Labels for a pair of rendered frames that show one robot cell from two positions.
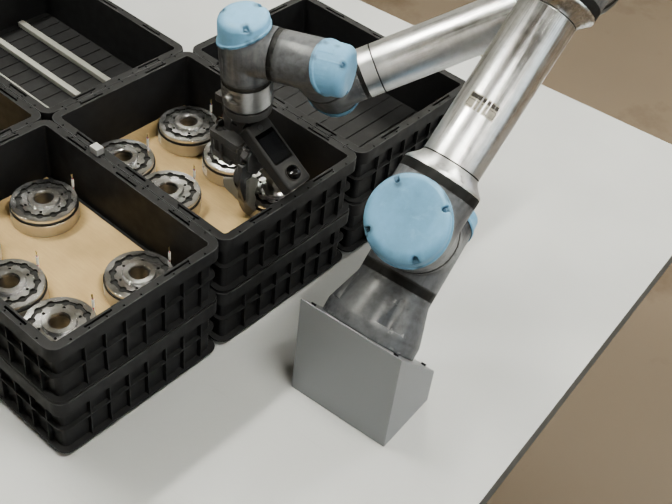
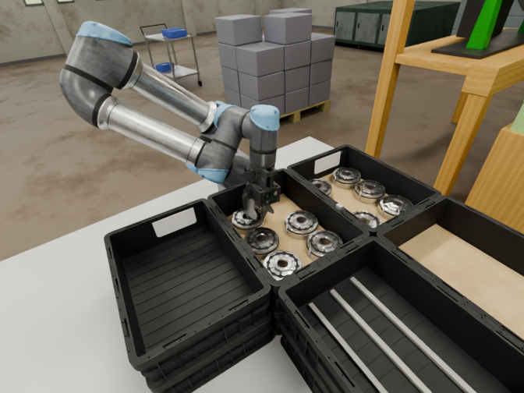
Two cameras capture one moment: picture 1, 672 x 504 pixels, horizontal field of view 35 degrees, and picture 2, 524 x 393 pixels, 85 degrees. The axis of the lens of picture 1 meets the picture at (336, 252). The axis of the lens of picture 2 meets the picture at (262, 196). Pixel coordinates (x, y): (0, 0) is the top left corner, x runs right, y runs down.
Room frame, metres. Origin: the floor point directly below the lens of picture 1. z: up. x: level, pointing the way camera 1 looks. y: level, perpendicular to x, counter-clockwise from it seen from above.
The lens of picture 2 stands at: (1.92, 0.44, 1.46)
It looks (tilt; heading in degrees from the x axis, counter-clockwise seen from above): 37 degrees down; 205
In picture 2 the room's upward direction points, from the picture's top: 4 degrees counter-clockwise
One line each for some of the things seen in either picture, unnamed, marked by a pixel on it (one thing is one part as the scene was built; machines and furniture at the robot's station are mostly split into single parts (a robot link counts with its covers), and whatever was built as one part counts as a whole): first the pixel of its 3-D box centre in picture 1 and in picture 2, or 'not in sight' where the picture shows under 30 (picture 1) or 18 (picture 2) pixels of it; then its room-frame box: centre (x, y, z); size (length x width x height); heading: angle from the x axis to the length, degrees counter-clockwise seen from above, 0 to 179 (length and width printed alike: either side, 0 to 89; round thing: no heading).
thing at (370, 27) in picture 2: not in sight; (392, 25); (-6.59, 0.24, 0.41); 2.06 x 1.89 x 0.83; 59
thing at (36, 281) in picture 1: (9, 284); (369, 188); (1.04, 0.45, 0.86); 0.10 x 0.10 x 0.01
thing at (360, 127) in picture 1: (327, 96); (183, 274); (1.59, 0.05, 0.87); 0.40 x 0.30 x 0.11; 54
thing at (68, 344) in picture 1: (49, 228); (356, 182); (1.10, 0.41, 0.92); 0.40 x 0.30 x 0.02; 54
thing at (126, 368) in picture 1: (58, 305); not in sight; (1.10, 0.41, 0.76); 0.40 x 0.30 x 0.12; 54
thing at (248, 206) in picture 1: (237, 189); (268, 207); (1.28, 0.16, 0.88); 0.06 x 0.03 x 0.09; 54
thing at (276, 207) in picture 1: (204, 142); (280, 216); (1.35, 0.23, 0.92); 0.40 x 0.30 x 0.02; 54
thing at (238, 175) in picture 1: (246, 174); not in sight; (1.27, 0.15, 0.93); 0.05 x 0.02 x 0.09; 144
